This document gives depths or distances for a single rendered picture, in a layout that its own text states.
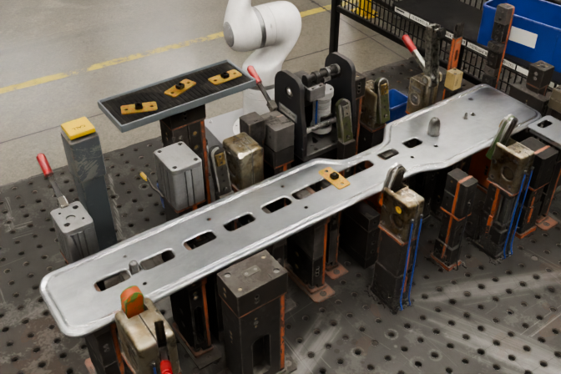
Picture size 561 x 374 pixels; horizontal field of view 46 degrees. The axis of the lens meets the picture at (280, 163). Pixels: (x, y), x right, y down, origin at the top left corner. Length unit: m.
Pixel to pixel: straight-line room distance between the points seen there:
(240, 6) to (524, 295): 1.08
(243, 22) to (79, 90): 2.35
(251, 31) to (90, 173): 0.61
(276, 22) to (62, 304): 0.98
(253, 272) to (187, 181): 0.29
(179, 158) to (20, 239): 0.68
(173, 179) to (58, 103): 2.57
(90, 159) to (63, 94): 2.51
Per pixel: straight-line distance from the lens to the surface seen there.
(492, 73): 2.18
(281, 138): 1.66
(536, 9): 2.30
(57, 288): 1.42
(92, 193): 1.65
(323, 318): 1.69
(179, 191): 1.51
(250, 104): 2.02
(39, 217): 2.08
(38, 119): 3.89
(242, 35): 1.87
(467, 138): 1.81
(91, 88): 4.10
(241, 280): 1.32
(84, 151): 1.57
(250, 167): 1.58
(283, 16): 1.92
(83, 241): 1.47
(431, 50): 1.89
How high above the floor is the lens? 1.99
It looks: 37 degrees down
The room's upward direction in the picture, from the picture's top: straight up
